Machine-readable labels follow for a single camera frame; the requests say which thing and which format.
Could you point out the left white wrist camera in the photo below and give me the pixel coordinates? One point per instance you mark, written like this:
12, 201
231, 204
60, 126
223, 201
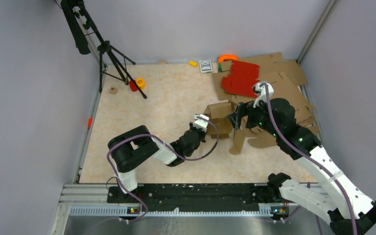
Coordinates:
201, 122

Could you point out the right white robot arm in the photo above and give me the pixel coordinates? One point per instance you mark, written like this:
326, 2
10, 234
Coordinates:
345, 208

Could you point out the yellow and red toy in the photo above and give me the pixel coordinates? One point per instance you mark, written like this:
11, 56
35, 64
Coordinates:
140, 83

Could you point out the yellow block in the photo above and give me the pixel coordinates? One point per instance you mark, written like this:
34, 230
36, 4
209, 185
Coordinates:
193, 63

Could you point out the playing card deck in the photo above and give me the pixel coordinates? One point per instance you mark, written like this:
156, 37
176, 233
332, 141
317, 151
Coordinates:
205, 66

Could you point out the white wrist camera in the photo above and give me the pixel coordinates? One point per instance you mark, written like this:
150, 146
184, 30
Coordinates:
263, 90
201, 122

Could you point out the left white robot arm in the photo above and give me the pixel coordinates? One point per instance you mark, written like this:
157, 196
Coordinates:
134, 147

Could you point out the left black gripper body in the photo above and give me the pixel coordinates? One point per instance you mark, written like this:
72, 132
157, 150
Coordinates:
201, 136

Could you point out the black tripod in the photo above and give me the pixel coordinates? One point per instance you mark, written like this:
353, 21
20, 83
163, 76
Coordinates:
81, 25

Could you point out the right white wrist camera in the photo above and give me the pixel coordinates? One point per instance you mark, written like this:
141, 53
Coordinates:
263, 90

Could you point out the small orange clip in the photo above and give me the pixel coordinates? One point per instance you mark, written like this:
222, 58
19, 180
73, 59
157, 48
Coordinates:
90, 121

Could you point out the red cardboard box blank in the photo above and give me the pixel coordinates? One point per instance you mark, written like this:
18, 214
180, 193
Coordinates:
241, 79

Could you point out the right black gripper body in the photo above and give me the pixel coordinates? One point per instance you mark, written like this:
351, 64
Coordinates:
258, 116

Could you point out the brown cardboard box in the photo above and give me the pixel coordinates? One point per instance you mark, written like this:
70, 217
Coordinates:
218, 113

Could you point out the stack of brown cardboard blanks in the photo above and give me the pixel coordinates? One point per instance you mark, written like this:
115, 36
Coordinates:
286, 78

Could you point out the small wooden block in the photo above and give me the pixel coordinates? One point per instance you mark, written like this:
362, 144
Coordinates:
113, 90

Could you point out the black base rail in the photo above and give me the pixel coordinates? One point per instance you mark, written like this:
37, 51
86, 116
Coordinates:
252, 199

